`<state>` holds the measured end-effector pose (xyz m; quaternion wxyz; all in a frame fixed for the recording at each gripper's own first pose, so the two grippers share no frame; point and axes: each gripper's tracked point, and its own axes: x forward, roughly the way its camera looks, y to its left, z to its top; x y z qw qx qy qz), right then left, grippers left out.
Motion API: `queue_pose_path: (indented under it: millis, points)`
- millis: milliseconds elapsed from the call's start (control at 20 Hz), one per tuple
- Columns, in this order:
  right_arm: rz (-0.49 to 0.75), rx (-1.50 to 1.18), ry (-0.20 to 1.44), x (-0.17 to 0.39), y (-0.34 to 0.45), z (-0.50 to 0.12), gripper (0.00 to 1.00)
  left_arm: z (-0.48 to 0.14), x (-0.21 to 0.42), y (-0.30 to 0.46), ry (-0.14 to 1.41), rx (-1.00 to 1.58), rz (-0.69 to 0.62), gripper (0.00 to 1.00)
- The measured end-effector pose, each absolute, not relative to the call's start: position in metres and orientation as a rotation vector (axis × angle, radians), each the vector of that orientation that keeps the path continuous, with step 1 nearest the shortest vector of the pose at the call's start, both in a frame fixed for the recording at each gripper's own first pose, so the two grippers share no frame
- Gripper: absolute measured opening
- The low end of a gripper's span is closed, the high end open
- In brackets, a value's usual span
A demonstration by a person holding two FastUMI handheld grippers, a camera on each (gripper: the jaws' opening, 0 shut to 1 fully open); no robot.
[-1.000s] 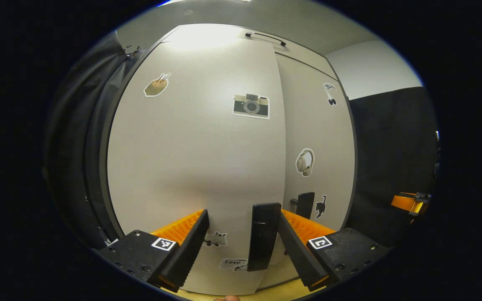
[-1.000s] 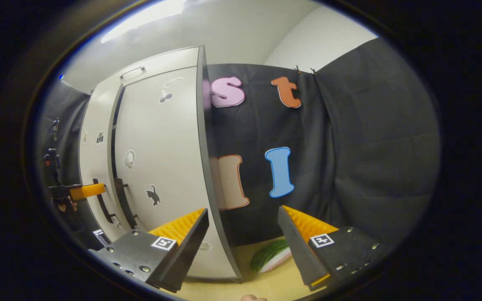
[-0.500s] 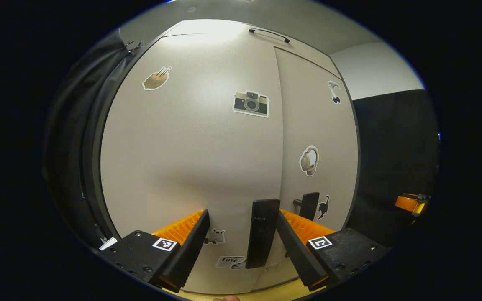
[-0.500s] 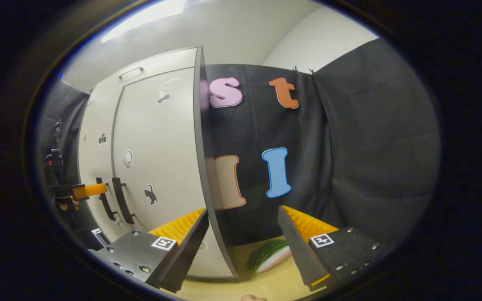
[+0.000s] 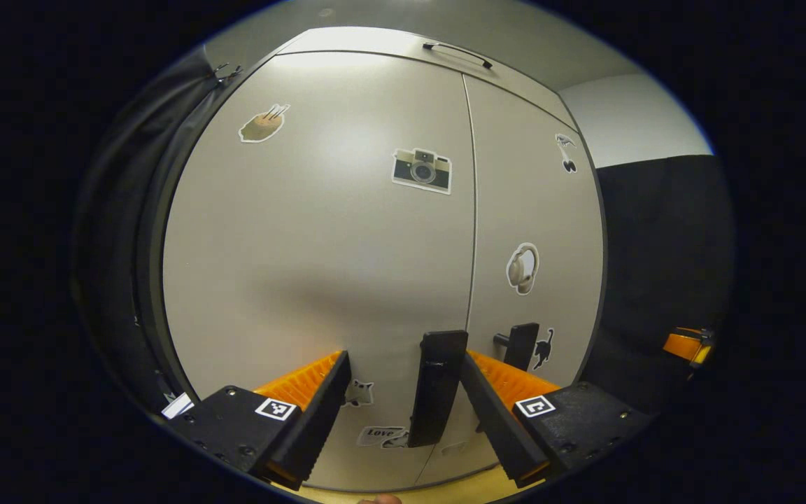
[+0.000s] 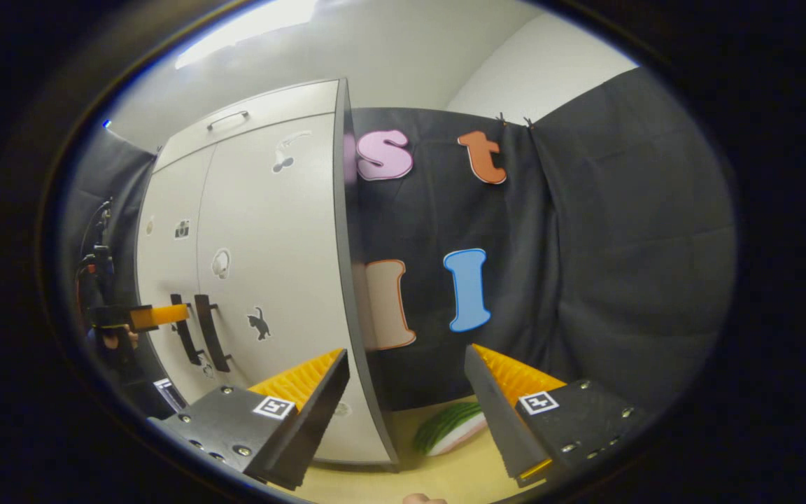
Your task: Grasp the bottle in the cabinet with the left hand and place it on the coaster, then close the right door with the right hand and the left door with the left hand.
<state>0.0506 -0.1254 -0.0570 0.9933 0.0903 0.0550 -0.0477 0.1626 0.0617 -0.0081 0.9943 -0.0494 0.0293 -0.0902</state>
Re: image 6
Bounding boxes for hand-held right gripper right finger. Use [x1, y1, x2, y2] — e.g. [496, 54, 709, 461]
[464, 343, 649, 489]

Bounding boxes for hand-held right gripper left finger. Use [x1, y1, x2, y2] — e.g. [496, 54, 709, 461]
[148, 348, 351, 491]

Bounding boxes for white cabinet door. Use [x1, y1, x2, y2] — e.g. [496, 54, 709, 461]
[135, 146, 216, 407]
[197, 112, 393, 466]

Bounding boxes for white and grey cabinet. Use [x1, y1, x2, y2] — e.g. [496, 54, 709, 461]
[134, 77, 400, 471]

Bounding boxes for white cabinet drawer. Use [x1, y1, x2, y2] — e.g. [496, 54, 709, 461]
[153, 78, 341, 174]

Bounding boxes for green striped white toy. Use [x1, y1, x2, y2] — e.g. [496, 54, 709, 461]
[413, 401, 488, 457]

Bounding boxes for black door handle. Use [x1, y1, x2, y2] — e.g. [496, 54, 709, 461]
[169, 294, 202, 367]
[194, 294, 232, 373]

